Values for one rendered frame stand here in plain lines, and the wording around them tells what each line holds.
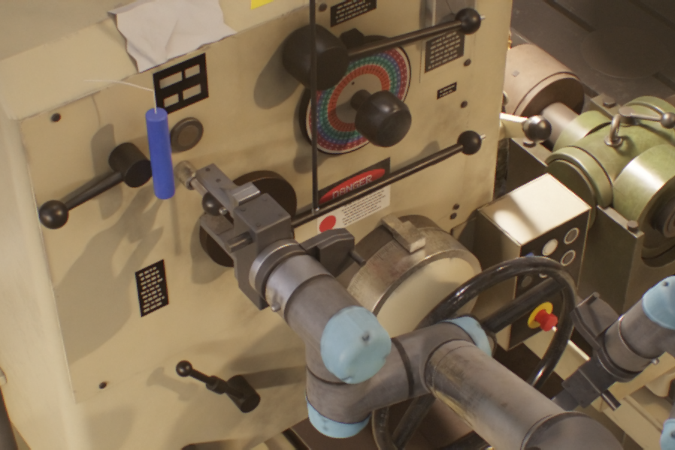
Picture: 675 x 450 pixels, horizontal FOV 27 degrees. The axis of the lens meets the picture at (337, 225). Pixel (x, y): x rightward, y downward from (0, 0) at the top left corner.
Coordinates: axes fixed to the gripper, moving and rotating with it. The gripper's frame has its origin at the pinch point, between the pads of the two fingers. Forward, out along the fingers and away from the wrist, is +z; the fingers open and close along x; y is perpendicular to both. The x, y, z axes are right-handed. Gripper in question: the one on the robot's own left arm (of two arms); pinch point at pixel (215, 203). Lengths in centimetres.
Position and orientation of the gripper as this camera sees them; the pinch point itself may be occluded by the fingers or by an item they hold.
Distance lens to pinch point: 173.5
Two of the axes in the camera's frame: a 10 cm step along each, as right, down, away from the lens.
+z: -5.8, -5.5, 5.9
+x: 0.0, 7.3, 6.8
